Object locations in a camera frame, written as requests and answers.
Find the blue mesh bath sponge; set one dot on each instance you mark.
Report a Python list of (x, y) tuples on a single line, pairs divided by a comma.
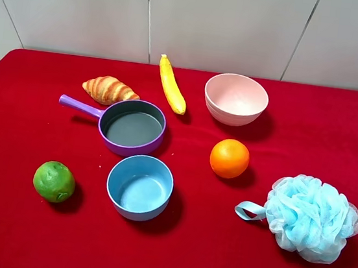
[(307, 216)]

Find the orange fruit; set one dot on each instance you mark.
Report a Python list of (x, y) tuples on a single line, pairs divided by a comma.
[(229, 158)]

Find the pink bowl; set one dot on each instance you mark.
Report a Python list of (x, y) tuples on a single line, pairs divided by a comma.
[(235, 100)]

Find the blue bowl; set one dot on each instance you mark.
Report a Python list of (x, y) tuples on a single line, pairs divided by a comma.
[(140, 187)]

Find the yellow banana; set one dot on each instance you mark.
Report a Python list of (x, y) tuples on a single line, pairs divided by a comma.
[(170, 87)]

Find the croissant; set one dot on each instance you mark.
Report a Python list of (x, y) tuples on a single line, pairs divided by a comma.
[(108, 90)]

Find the green citrus fruit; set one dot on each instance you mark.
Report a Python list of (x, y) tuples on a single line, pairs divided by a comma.
[(54, 182)]

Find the purple toy saucepan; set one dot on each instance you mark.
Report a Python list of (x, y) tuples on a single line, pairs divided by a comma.
[(127, 128)]

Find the red velvet tablecloth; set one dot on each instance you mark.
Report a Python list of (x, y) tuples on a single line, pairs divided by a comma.
[(305, 129)]

